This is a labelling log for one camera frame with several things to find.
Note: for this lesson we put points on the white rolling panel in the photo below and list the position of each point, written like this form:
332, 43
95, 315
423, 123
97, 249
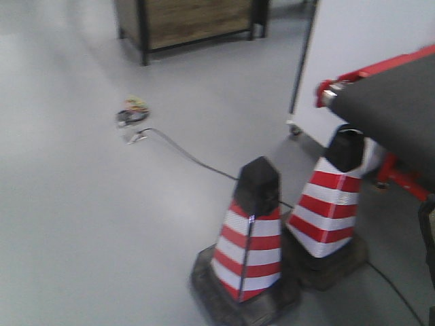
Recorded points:
348, 35

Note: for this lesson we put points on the red white traffic cone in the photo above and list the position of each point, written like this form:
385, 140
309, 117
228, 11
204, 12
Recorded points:
242, 279
319, 239

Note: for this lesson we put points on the red conveyor frame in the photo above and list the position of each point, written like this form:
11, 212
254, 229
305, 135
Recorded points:
329, 88

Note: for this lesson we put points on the wooden black-framed cabinet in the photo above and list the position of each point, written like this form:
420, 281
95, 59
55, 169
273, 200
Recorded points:
154, 26

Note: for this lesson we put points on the black conveyor belt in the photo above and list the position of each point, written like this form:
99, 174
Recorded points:
395, 108

